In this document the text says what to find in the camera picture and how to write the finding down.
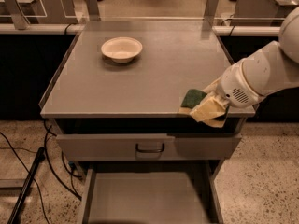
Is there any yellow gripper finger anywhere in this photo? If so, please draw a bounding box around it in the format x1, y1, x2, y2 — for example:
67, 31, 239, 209
203, 78, 221, 94
190, 95, 228, 128

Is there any green and yellow sponge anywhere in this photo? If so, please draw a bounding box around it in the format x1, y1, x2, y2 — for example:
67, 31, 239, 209
178, 89, 229, 123

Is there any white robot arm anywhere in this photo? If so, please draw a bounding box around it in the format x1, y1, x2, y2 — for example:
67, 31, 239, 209
190, 7, 299, 127

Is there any grey open middle drawer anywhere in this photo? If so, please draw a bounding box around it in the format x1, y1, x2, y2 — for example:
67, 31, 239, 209
76, 163, 223, 224

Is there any grey metal drawer cabinet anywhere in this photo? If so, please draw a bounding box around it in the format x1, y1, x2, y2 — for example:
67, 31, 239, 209
38, 19, 258, 224

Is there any grey top drawer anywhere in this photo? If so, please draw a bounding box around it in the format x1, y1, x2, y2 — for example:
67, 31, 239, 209
56, 133, 241, 161

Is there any white bowl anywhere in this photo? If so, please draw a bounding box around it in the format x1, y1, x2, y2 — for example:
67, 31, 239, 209
101, 37, 143, 63

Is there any black bar on floor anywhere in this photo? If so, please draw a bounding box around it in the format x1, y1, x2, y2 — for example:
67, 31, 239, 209
7, 147, 45, 224

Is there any white horizontal rail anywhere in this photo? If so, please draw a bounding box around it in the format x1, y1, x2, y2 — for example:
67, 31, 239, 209
0, 23, 280, 36

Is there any black drawer handle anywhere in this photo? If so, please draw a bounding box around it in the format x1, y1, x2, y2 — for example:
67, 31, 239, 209
135, 143, 165, 154

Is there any right grey metal post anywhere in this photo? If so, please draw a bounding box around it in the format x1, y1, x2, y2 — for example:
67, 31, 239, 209
204, 0, 219, 20

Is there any grey metal post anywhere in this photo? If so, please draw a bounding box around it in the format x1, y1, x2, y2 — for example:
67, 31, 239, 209
85, 0, 100, 21
4, 0, 28, 30
204, 0, 219, 20

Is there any middle grey metal post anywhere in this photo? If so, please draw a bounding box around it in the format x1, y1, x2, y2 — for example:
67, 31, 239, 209
85, 0, 100, 21

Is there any black floor cable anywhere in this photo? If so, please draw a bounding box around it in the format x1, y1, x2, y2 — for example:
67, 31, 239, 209
0, 119, 83, 224

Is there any left grey metal post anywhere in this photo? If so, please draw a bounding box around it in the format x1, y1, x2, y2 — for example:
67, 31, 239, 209
4, 0, 28, 30

